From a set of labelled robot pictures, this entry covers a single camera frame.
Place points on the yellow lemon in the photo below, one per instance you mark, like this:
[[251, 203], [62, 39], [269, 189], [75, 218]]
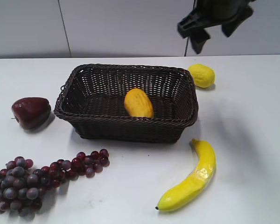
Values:
[[203, 76]]

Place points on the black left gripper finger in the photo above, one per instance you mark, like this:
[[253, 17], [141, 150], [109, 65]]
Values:
[[192, 27]]

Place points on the yellow banana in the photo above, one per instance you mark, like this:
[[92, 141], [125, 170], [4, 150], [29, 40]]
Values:
[[186, 191]]

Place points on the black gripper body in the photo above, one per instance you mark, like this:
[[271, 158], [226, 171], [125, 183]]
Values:
[[223, 10]]

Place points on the orange yellow mango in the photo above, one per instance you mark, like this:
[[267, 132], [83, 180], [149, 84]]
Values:
[[138, 104]]

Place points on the dark red apple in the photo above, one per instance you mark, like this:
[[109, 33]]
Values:
[[31, 112]]

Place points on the purple red grape bunch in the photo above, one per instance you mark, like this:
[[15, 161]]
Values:
[[22, 189]]

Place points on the dark woven wicker basket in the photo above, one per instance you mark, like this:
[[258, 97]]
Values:
[[92, 101]]

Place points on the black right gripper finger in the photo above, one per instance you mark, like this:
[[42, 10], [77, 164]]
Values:
[[229, 28]]

